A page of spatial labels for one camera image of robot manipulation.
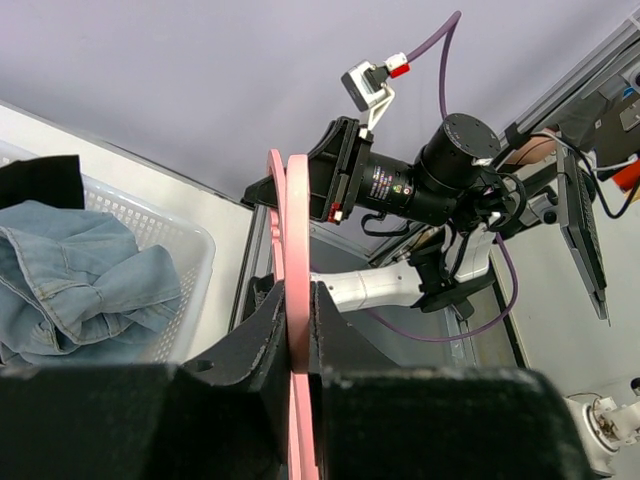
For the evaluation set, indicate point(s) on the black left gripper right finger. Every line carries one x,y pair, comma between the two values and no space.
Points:
374,419

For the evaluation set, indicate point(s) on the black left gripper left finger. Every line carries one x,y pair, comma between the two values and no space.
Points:
221,415

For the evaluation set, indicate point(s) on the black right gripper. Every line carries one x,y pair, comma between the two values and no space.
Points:
324,183

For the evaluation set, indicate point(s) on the pink plastic hanger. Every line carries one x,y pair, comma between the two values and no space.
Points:
291,266

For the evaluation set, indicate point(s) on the light blue denim shirt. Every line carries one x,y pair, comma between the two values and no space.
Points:
77,289

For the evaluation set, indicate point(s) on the black skirt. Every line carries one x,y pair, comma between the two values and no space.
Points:
55,181

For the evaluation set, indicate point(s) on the white robot base outside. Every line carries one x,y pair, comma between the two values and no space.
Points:
604,427

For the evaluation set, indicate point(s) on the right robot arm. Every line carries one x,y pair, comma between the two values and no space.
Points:
451,186

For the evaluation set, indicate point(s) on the white perforated plastic basket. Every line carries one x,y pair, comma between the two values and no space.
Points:
191,250

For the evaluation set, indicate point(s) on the grey laptop on stand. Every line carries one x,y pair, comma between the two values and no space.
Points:
578,227

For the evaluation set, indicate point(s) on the aluminium frame post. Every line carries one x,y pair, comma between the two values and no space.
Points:
618,50

